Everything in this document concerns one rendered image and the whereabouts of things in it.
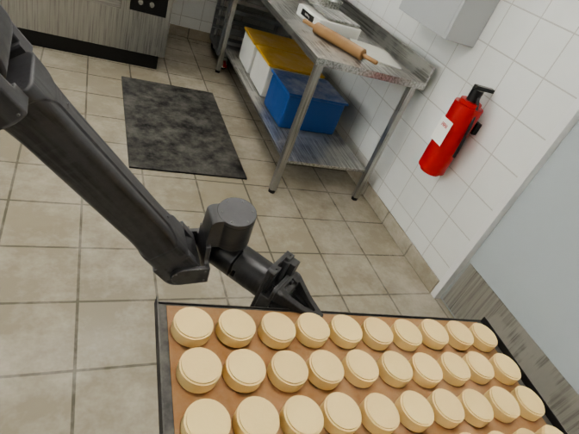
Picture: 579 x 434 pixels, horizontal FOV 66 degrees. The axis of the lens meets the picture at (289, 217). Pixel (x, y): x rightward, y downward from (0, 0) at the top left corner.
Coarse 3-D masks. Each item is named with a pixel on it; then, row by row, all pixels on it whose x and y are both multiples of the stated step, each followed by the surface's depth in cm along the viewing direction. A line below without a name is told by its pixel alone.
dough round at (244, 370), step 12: (228, 360) 53; (240, 360) 53; (252, 360) 54; (228, 372) 51; (240, 372) 52; (252, 372) 52; (264, 372) 53; (228, 384) 52; (240, 384) 51; (252, 384) 52
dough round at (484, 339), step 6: (474, 324) 78; (480, 324) 79; (474, 330) 77; (480, 330) 77; (486, 330) 78; (474, 336) 76; (480, 336) 76; (486, 336) 77; (492, 336) 77; (474, 342) 76; (480, 342) 75; (486, 342) 75; (492, 342) 76; (480, 348) 76; (486, 348) 75; (492, 348) 76
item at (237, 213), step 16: (208, 208) 63; (224, 208) 63; (240, 208) 64; (208, 224) 63; (224, 224) 62; (240, 224) 62; (208, 240) 64; (224, 240) 64; (240, 240) 64; (208, 256) 65; (176, 272) 64; (192, 272) 65; (208, 272) 66
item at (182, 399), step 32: (256, 320) 62; (384, 320) 72; (416, 320) 76; (448, 320) 79; (224, 352) 56; (256, 352) 57; (416, 352) 69; (480, 352) 76; (224, 384) 52; (384, 384) 62; (416, 384) 64; (448, 384) 67; (480, 384) 70
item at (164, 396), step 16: (160, 304) 58; (176, 304) 58; (192, 304) 59; (208, 304) 60; (160, 320) 56; (464, 320) 81; (480, 320) 83; (160, 336) 54; (496, 336) 80; (160, 352) 51; (160, 368) 49; (160, 384) 48; (528, 384) 73; (160, 400) 47; (544, 400) 71; (160, 416) 46; (544, 416) 70; (160, 432) 45
